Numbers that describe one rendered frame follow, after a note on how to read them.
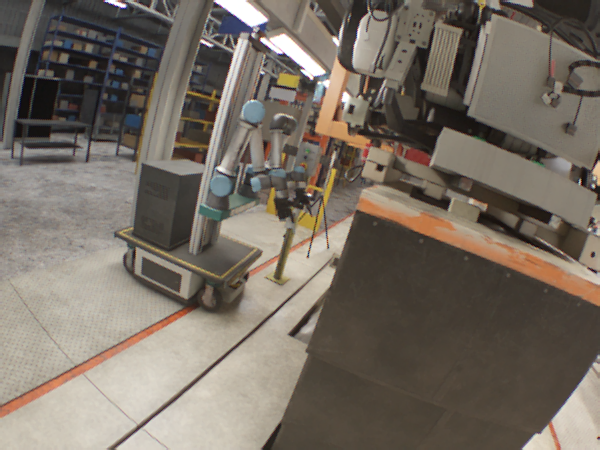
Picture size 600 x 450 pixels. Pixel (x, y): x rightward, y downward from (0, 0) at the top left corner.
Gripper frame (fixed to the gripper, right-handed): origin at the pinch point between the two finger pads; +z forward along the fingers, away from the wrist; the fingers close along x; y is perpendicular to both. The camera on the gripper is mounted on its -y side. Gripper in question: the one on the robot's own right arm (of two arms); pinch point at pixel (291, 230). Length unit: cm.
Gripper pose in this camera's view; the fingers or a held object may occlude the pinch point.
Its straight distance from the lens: 182.2
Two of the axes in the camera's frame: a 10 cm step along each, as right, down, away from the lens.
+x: 3.1, 2.9, -9.0
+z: 1.5, 9.3, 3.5
